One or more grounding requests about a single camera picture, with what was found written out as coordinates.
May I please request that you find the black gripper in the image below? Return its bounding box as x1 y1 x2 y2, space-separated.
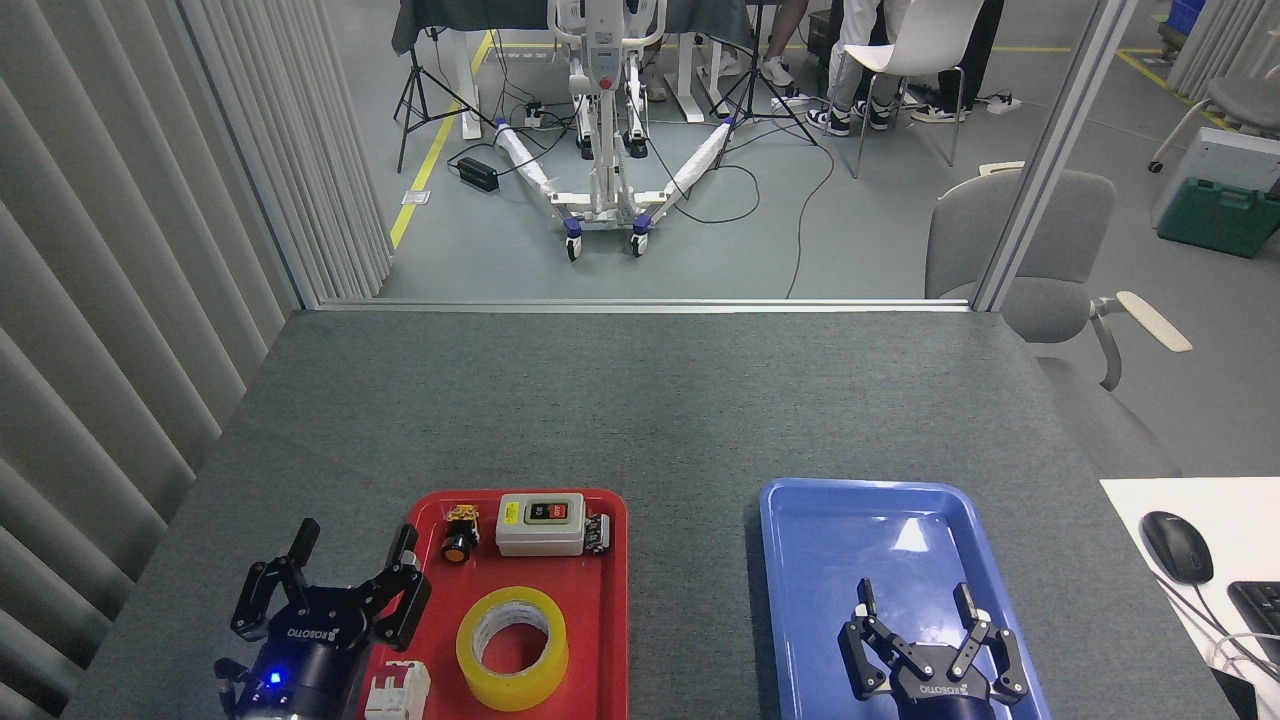
231 518 433 720
838 578 1029 720

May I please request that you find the yellow tape roll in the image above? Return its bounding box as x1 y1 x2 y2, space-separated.
456 586 569 712

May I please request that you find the black orange push button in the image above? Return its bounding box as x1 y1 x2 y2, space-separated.
441 505 481 564

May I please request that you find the blue plastic tray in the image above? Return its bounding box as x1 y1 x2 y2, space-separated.
758 478 1051 720

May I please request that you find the red plastic tray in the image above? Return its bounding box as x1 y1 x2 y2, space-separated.
357 489 630 720

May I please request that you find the black computer mouse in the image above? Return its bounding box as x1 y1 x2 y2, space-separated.
1140 511 1215 586

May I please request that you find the black keyboard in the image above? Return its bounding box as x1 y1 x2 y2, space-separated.
1227 581 1280 666

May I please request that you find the white side desk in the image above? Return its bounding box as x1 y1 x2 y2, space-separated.
1100 477 1280 720

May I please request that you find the grey pleated curtain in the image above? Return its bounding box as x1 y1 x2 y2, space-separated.
1166 0 1280 99
0 0 393 720

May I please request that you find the grey armchair with wooden armrest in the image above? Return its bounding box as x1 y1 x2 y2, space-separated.
924 168 1193 391

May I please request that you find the green plastic case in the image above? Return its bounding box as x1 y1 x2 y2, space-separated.
1158 177 1280 259

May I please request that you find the black tripod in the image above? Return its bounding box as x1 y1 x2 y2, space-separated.
712 0 818 169
393 25 498 174

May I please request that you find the white stand on wheels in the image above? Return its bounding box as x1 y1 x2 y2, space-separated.
494 0 736 263

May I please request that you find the person in grey trousers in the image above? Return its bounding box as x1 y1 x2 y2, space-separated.
806 0 901 137

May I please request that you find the person in black trousers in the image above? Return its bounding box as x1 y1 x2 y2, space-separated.
910 0 1006 123

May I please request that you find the person with bare leg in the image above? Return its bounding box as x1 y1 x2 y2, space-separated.
758 0 811 87

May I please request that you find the white plastic chair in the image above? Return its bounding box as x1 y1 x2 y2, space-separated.
826 0 986 179

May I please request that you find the grey office chair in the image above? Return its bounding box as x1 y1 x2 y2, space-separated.
1148 76 1280 173

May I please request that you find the grey switch box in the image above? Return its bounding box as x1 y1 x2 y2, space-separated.
496 493 587 558

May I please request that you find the grey mouse cable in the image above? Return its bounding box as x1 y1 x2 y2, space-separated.
1160 575 1280 663

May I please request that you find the silver table rail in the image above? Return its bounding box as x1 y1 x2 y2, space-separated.
318 298 973 314

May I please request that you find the black floor cable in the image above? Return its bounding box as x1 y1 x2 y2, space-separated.
640 130 836 299

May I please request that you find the silver post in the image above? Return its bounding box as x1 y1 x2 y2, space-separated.
972 0 1141 313

